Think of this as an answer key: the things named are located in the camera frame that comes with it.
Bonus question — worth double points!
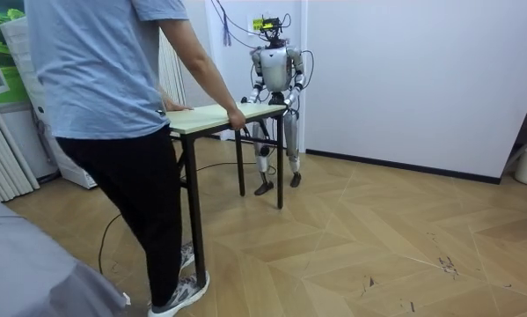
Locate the grey bed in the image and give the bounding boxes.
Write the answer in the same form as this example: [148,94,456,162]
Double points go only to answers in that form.
[0,191,130,317]

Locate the robot body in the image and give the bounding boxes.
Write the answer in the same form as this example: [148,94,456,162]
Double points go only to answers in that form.
[258,15,293,107]

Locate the black floor cable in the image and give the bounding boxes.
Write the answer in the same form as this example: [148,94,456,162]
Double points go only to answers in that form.
[97,160,278,275]

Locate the robot legs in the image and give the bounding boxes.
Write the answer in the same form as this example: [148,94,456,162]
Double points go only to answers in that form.
[251,107,304,197]

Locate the cable bundle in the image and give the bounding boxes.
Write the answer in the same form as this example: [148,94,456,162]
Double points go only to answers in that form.
[209,0,269,49]

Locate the wooden table with black legs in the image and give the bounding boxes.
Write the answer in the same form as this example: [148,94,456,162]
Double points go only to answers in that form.
[165,101,288,288]

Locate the white ribbed panel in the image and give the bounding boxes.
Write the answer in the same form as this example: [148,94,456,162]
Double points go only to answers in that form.
[0,81,40,203]
[157,29,187,107]

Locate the white appliance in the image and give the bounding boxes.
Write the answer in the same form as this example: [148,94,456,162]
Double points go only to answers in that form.
[0,16,99,190]

